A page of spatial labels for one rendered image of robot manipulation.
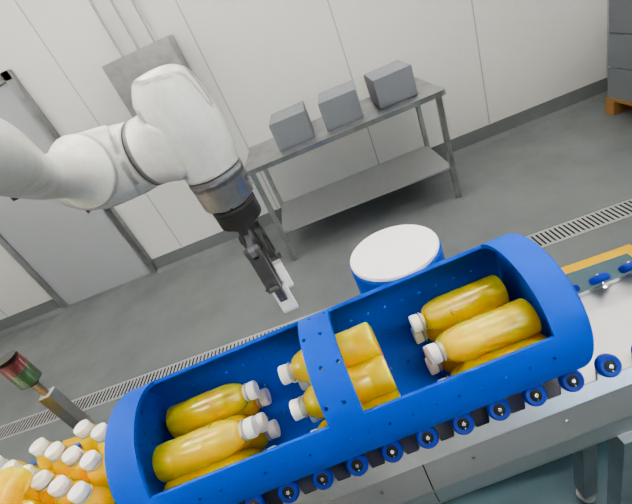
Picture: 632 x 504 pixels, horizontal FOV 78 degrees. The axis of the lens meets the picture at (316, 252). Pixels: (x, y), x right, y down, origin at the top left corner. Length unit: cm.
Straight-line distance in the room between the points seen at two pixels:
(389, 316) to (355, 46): 317
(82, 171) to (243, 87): 331
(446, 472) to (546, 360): 33
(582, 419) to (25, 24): 430
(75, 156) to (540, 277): 73
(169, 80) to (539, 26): 408
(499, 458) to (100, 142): 91
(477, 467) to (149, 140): 85
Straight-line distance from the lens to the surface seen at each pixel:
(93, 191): 61
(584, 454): 158
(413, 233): 126
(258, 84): 384
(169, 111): 57
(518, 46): 439
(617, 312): 111
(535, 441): 98
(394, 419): 74
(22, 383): 141
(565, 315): 76
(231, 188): 60
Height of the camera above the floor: 172
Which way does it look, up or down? 30 degrees down
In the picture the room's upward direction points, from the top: 25 degrees counter-clockwise
